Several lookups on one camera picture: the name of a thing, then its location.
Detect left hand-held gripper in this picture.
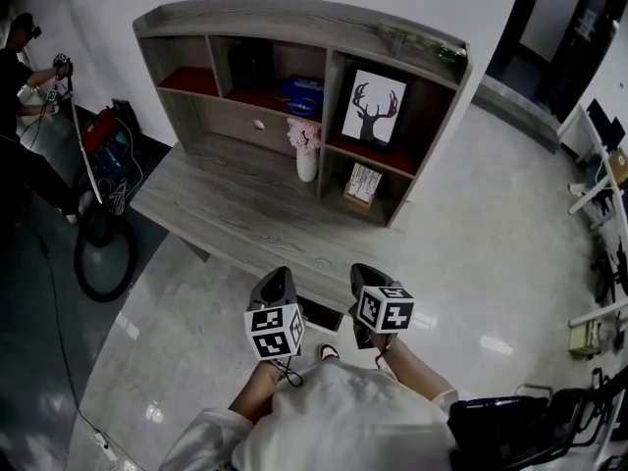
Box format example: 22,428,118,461
243,265,307,362

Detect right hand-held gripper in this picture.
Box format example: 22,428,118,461
347,262,416,350

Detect grey wooden drawer round knob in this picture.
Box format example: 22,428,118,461
192,95,297,160

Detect person's left forearm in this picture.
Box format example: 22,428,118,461
227,359,288,420

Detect person's right forearm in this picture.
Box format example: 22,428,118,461
371,334,460,404

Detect grey wooden desk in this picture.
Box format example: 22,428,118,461
129,140,408,313

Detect wooden desk calendar stand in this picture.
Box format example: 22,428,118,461
341,162,384,210

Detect person's white shirt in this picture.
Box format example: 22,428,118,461
157,362,462,471

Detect white vase pink flowers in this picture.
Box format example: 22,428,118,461
286,117,323,183

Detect black chair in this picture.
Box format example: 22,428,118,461
447,368,628,471

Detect pale green box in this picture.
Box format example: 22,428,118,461
567,320,603,361

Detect black framed deer picture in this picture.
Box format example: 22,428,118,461
337,60,413,155

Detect white power strip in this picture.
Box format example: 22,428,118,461
91,430,118,462

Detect blue scissors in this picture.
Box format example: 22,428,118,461
286,96,319,117

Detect blue box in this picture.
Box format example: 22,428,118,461
280,74,326,105

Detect white work table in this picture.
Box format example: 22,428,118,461
556,101,628,216

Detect red vacuum machine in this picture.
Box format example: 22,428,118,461
79,98,144,185

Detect long metal pole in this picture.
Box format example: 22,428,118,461
67,77,104,206

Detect black monitor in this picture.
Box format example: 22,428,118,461
585,97,627,150

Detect grey wooden shelf hutch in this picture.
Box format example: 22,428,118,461
131,0,475,229

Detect dark door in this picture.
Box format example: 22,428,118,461
484,0,628,126

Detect black gripper wrist strap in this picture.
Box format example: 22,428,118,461
274,358,305,389

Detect black vacuum hose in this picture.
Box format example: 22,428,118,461
72,203,138,304

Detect white coiled cable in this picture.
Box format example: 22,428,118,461
100,177,131,216

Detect black floor cable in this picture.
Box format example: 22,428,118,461
28,223,99,434

